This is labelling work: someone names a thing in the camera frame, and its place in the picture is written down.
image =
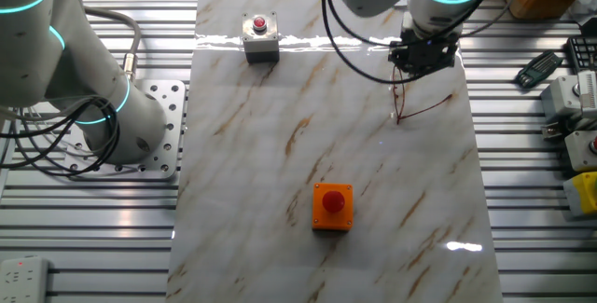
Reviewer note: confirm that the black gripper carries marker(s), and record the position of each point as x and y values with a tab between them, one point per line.
426	49

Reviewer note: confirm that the dark red thin-frame glasses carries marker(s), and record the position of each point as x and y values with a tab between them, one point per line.
420	113

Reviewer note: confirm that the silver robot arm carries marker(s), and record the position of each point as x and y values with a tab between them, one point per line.
42	37

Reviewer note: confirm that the marble pattern table mat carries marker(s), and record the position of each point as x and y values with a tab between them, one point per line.
303	130

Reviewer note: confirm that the small silver metal device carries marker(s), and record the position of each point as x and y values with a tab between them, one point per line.
551	131

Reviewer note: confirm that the grey red pushbutton box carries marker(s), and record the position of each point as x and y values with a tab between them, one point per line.
580	154
259	37

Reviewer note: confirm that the orange red pushbutton box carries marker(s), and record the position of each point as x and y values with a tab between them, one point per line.
333	200

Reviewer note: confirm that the black keyboard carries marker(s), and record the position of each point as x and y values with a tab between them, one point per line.
583	53

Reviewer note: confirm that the yellow box with green button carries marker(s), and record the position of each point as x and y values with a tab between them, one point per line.
583	193

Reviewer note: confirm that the white power strip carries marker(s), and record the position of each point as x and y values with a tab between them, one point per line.
23	279

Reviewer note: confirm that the silver ribbed camera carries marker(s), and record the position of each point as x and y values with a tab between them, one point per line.
588	93

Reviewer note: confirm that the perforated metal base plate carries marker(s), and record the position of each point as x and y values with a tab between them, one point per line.
172	121

